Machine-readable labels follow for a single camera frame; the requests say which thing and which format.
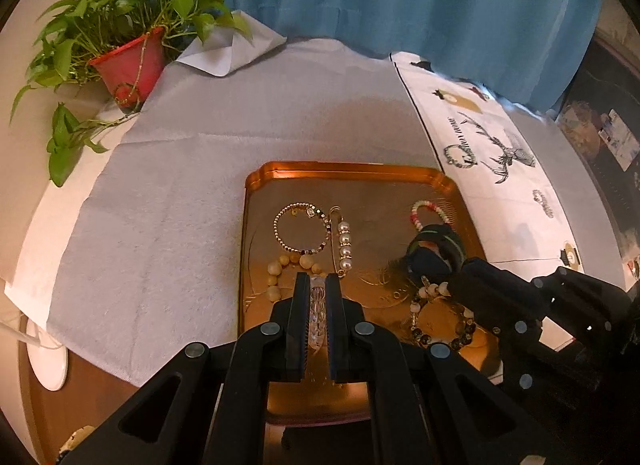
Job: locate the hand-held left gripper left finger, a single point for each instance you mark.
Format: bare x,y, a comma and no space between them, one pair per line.
300,330

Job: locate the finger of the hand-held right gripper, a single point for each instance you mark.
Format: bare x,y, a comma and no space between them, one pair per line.
505,285
425,265

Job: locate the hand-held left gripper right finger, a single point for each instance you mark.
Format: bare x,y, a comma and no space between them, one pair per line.
336,330

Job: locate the black green bangle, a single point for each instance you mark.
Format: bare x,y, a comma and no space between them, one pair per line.
447,237

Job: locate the gold metal tray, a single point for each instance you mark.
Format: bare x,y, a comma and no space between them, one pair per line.
380,205

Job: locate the pearl brooch pin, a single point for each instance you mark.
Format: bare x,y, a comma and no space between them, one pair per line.
344,245

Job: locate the white deer print cloth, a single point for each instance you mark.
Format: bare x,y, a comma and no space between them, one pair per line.
480,195

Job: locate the grey tablecloth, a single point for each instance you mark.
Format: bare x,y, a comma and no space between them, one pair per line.
200,170

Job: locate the dark printed panel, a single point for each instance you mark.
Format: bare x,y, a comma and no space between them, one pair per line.
590,95

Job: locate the pale patterned object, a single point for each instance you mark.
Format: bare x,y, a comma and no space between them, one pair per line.
75,442

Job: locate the white round base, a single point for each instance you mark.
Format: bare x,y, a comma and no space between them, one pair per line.
47,360

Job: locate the white tablecloth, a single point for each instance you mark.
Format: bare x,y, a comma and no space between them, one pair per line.
45,245

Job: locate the red flower pot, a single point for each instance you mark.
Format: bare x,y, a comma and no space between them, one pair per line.
130,65

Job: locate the green leafy plant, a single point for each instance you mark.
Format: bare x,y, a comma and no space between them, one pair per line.
100,10

